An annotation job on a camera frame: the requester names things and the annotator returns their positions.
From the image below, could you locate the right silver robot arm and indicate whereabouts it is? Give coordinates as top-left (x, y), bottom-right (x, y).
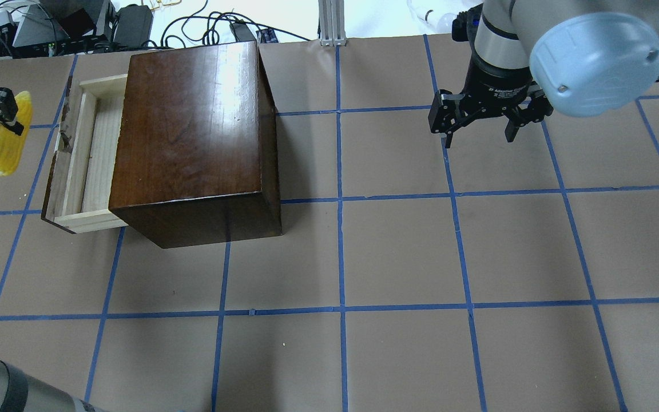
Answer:
top-left (428, 1), bottom-right (659, 148)

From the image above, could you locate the white light bulb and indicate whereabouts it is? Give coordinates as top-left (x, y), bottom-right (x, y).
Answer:
top-left (406, 1), bottom-right (456, 34)

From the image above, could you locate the aluminium frame post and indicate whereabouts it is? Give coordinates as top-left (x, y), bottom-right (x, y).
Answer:
top-left (318, 0), bottom-right (347, 47)

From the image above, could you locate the wooden drawer with white handle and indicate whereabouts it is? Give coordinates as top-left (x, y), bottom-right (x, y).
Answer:
top-left (40, 74), bottom-right (128, 233)

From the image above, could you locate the dark wooden drawer box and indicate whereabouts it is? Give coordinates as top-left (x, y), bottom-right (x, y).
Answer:
top-left (108, 41), bottom-right (283, 248)

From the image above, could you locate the yellow corn cob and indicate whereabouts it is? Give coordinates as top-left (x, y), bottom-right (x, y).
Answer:
top-left (0, 91), bottom-right (33, 176)

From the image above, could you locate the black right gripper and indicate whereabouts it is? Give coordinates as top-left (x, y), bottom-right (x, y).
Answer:
top-left (428, 11), bottom-right (554, 149)

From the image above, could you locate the black power adapter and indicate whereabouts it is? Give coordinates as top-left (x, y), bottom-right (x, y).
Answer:
top-left (229, 20), bottom-right (258, 42)

